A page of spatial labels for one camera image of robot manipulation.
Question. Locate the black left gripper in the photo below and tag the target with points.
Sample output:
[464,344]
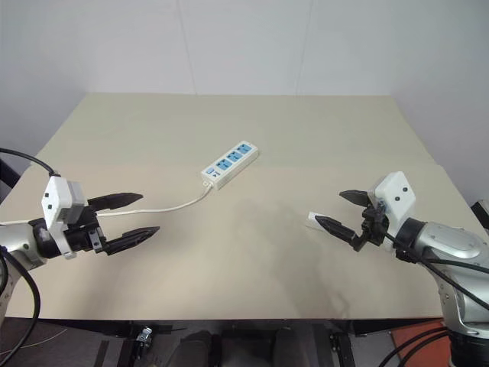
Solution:
[82,233]

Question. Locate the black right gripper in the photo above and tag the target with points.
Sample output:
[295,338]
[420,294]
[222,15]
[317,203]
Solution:
[372,229]

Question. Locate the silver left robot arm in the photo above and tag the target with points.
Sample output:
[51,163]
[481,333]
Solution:
[19,237]

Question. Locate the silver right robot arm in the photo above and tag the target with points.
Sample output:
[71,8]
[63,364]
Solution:
[451,244]

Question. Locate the white plug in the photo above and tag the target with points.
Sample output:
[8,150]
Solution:
[311,218]

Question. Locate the white blue power strip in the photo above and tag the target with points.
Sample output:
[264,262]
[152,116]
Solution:
[233,162]

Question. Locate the metal clamp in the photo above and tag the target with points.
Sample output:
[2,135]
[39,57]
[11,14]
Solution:
[144,335]

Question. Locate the black panel beside table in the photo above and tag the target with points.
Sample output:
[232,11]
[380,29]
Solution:
[7,179]

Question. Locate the black object beside table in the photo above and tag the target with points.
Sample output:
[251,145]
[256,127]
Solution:
[480,212]

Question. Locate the orange floor mat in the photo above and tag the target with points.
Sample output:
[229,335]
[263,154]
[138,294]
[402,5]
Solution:
[416,344]

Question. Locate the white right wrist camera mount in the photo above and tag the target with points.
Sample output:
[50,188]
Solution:
[395,191]

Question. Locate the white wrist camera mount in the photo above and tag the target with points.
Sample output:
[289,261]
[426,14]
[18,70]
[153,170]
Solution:
[395,191]
[53,199]

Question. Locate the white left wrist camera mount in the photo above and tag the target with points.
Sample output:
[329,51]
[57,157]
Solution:
[53,199]

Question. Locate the black table frame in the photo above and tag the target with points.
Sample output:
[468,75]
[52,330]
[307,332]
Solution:
[244,325]

